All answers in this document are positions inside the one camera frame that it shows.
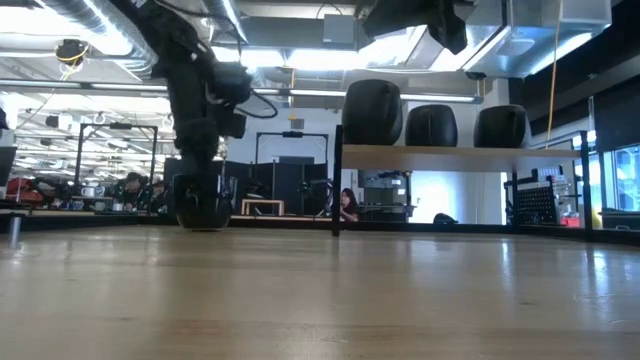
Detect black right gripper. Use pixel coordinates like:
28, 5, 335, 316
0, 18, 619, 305
360, 0, 476, 55

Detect black gantry frame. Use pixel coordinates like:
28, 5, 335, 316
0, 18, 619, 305
254, 130, 330, 201
74, 122, 160, 201

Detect black mug red inside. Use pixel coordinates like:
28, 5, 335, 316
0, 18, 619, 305
404, 103, 459, 148

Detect person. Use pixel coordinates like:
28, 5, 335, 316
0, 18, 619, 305
339, 187, 361, 223
149, 179, 169, 214
122, 171, 147, 211

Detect silver metal post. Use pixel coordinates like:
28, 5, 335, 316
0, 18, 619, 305
8, 214, 22, 249

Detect small wooden bench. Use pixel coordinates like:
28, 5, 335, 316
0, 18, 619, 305
241, 198, 286, 217

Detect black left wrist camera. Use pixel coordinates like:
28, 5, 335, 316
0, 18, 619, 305
213, 105, 248, 141

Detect black monitor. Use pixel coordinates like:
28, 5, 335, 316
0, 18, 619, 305
0, 146, 19, 189

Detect wooden shelf board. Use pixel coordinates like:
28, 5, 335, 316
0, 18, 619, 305
342, 144, 584, 174

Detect grey ceiling electrical box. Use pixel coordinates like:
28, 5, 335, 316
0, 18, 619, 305
322, 13, 357, 45

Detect black partition screen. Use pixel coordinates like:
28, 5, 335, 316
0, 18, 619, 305
163, 157, 331, 217

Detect black yellow cable reel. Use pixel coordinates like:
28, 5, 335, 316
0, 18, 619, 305
54, 38, 90, 67

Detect silver spiral ventilation duct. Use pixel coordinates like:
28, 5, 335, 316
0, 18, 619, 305
42, 0, 234, 139
202, 0, 250, 45

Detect red bag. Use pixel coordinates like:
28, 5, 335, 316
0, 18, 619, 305
4, 177, 47, 204

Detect yellow hanging cable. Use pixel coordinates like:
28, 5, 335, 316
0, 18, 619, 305
544, 0, 564, 150

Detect long ceiling light strip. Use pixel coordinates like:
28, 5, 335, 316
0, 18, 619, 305
0, 78, 484, 104

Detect black looped gripper cable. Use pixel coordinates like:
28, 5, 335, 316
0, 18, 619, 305
234, 88, 280, 121

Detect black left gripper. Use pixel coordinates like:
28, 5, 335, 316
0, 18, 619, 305
167, 64, 221, 177

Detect silver rectangular air duct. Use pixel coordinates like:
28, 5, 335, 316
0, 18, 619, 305
462, 0, 614, 80

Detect glass window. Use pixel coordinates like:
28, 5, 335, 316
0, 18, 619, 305
602, 144, 640, 214

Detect black pegboard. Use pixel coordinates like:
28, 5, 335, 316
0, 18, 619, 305
514, 185, 560, 225

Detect black aluminium table frame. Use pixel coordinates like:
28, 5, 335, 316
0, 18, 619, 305
0, 209, 640, 247

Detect grey equipment cart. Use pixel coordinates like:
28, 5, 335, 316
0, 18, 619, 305
357, 169, 414, 221

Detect black mug yellow inside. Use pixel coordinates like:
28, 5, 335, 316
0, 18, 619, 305
473, 103, 531, 149

